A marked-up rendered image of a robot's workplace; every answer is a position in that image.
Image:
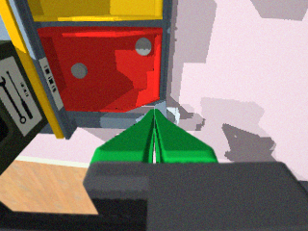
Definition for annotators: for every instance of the yellow flat bar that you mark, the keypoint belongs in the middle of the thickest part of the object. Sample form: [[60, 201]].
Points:
[[24, 56]]

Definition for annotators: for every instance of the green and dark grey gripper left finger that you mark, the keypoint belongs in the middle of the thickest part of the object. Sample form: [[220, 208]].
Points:
[[130, 145]]

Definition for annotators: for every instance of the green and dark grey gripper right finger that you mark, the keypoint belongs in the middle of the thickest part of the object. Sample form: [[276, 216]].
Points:
[[177, 145]]

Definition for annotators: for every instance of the grey-blue metal shelf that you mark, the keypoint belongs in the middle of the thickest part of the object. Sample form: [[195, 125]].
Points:
[[70, 120]]

